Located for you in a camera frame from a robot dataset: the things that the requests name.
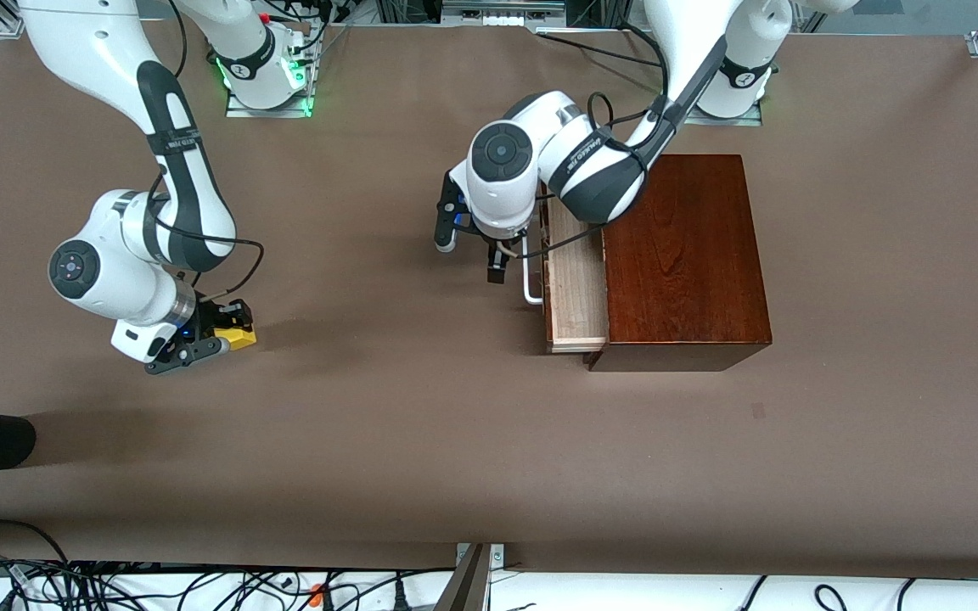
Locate metal bracket with dark bar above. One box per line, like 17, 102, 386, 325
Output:
433, 542, 507, 611

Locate white power strip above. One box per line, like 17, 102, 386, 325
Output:
441, 0, 568, 28

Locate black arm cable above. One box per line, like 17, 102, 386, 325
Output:
148, 0, 267, 305
584, 24, 671, 166

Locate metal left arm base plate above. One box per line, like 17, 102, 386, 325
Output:
683, 98, 764, 127

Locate yellow block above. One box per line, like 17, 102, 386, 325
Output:
215, 323, 257, 352

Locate black looped floor cable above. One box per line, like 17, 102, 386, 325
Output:
0, 519, 76, 611

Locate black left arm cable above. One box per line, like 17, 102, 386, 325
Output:
584, 24, 671, 166

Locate tangled black cables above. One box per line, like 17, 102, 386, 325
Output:
48, 562, 460, 611

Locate long black table cable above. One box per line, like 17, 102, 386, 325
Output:
535, 31, 660, 69

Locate dark brown wooden cabinet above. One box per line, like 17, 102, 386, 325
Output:
588, 154, 773, 373

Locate wooden drawer with white handle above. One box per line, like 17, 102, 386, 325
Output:
522, 197, 610, 355

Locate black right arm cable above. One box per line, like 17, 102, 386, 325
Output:
148, 0, 267, 305

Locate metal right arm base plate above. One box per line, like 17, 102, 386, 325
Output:
225, 83, 314, 119

